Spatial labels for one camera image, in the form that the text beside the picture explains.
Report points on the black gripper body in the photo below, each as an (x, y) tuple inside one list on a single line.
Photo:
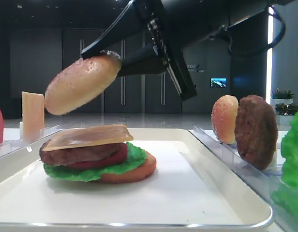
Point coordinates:
[(160, 30)]

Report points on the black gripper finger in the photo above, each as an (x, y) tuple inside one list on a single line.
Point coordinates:
[(147, 60), (130, 21)]

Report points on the sesame top bun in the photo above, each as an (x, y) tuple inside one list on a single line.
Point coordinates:
[(81, 82)]

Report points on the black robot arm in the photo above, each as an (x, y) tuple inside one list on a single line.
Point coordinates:
[(173, 26)]

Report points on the green lettuce leaf on stack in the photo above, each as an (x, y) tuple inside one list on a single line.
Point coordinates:
[(136, 156)]

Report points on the red tomato slice on stack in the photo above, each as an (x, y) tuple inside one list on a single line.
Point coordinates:
[(116, 158)]

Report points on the orange cheese slice on stack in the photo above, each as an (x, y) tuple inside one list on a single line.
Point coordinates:
[(92, 136)]

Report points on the upright orange cheese slice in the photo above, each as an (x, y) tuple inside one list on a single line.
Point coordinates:
[(33, 115)]

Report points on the upright brown meat patty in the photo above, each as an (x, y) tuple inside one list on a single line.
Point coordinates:
[(256, 131)]

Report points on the brown meat patty on stack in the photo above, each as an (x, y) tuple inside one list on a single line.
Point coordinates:
[(80, 154)]

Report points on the upright green lettuce leaf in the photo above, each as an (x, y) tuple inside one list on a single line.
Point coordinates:
[(290, 164)]

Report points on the upright bun slice far right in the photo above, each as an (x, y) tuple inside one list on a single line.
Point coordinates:
[(223, 118)]

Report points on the bottom bun slice on tray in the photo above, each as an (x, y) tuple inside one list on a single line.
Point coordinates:
[(138, 174)]

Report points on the white rectangular metal tray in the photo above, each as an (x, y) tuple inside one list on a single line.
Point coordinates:
[(190, 191)]

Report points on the background potted plants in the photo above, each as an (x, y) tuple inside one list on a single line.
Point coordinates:
[(282, 102)]

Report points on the small wall display screen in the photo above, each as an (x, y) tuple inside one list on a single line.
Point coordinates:
[(218, 82)]

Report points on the right long clear acrylic rail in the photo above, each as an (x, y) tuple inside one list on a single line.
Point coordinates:
[(267, 184)]

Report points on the long clear acrylic rail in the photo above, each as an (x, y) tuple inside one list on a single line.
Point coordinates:
[(267, 184), (12, 138)]

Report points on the left long clear acrylic rail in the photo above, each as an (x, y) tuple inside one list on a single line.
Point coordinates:
[(12, 138)]

